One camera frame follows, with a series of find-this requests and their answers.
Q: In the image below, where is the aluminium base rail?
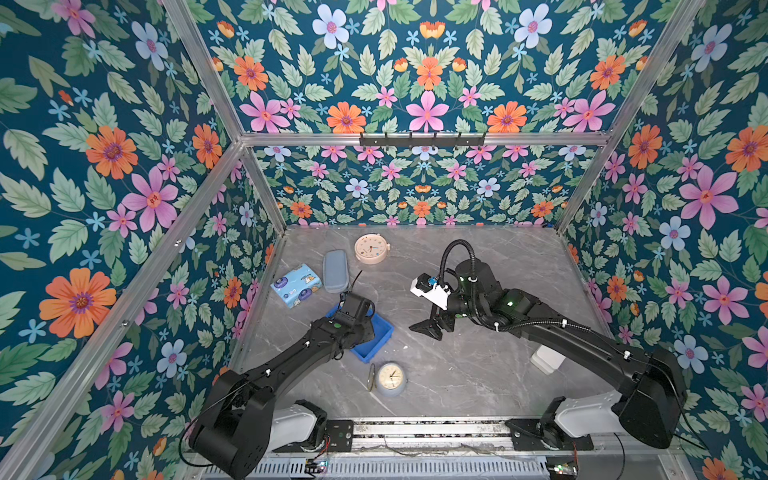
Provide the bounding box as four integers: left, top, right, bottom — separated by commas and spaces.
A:
323, 416, 595, 454

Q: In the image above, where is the grey glasses case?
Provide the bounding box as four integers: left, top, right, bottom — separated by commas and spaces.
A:
323, 250, 350, 294

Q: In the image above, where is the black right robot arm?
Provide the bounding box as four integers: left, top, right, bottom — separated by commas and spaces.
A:
410, 260, 687, 449

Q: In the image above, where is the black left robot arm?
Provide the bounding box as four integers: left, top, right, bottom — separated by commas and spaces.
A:
187, 293, 376, 479

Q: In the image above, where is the blue alarm clock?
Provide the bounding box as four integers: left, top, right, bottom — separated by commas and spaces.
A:
375, 362, 407, 397

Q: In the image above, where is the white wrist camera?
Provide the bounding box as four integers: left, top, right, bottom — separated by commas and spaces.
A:
410, 273, 451, 311

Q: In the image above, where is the blue plastic bin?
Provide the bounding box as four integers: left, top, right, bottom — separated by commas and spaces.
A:
351, 307, 395, 364

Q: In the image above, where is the aluminium cage frame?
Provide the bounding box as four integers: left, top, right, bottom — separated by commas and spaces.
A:
1, 1, 676, 479

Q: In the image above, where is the pink alarm clock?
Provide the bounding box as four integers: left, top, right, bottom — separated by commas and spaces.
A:
354, 233, 391, 265

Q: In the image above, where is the black hook rail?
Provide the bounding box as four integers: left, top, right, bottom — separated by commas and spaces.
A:
358, 132, 486, 149

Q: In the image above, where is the blue tissue box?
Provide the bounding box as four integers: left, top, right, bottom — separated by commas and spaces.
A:
271, 264, 322, 308

